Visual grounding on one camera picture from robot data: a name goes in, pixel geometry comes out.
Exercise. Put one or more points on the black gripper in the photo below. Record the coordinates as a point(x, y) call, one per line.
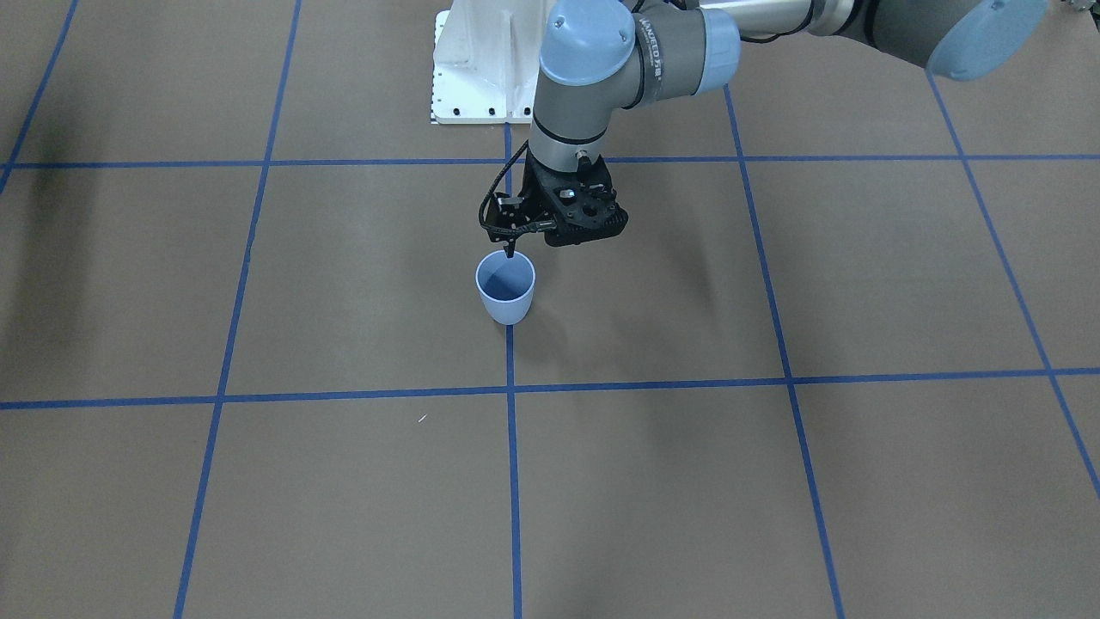
point(532, 191)

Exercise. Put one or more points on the light blue cup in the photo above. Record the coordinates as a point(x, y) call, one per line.
point(506, 284)

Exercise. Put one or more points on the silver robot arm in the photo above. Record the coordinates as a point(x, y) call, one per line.
point(601, 56)

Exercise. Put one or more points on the white camera stand column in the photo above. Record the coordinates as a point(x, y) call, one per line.
point(487, 61)

